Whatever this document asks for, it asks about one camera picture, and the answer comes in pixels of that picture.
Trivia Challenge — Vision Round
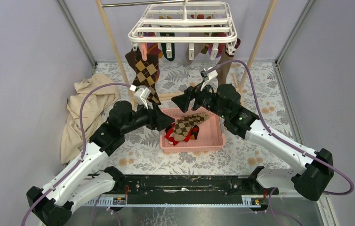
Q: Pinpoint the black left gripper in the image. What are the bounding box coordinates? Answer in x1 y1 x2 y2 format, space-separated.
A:
121 100 176 136

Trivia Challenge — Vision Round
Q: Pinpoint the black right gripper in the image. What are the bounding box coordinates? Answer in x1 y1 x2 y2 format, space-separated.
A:
171 79 228 119

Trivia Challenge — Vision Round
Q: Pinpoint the beige green argyle sock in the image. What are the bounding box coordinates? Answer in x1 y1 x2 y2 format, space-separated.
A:
172 113 210 141

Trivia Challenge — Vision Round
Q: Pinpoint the black red yellow argyle sock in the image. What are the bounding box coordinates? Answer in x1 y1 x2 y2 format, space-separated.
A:
179 125 200 142

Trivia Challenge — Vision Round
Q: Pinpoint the dark brown tan argyle sock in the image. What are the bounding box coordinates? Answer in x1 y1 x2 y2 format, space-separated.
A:
125 49 161 105

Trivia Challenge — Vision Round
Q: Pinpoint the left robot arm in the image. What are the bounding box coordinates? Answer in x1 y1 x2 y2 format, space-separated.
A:
26 101 175 226

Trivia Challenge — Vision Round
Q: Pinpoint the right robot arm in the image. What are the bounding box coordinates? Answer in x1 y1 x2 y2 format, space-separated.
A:
171 84 334 201

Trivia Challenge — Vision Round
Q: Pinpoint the white clip hanger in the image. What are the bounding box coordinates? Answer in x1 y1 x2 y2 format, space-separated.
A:
128 0 232 47

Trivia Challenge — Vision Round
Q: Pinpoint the taupe sock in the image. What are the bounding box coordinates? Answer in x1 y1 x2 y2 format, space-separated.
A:
216 52 234 86

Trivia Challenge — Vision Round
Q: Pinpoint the pink plastic basket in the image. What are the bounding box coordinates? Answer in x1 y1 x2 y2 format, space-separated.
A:
160 107 226 153

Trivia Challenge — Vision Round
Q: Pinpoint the floral patterned mat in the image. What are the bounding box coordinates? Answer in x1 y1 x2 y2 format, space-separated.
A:
92 61 295 175

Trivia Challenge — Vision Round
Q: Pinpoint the beige cloth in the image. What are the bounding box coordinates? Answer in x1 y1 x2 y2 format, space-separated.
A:
60 73 120 164

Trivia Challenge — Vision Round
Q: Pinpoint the purple striped sock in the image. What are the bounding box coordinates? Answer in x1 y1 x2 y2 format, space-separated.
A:
144 32 163 58

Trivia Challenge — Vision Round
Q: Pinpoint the metal hanging rod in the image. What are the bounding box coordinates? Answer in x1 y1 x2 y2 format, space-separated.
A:
100 0 186 8

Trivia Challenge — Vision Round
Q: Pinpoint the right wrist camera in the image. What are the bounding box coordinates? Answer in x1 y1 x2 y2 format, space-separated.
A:
200 67 218 91

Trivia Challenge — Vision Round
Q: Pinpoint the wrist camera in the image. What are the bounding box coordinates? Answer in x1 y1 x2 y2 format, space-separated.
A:
200 67 218 91
129 85 151 109

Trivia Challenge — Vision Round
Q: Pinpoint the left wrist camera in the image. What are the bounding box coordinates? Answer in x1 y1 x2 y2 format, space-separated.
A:
129 85 151 109

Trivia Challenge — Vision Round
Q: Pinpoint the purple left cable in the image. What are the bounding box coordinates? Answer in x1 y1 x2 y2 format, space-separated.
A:
20 82 133 226

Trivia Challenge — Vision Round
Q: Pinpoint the purple cable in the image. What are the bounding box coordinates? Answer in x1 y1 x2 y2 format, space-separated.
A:
20 82 133 226
209 59 355 196

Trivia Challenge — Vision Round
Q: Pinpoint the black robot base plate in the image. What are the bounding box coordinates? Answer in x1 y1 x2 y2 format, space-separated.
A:
108 168 279 209

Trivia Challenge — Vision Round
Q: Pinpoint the wooden drying rack frame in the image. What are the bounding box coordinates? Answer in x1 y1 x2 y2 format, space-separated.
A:
96 0 280 108

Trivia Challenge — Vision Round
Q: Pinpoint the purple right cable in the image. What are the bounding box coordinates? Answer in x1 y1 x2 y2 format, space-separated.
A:
209 59 355 196

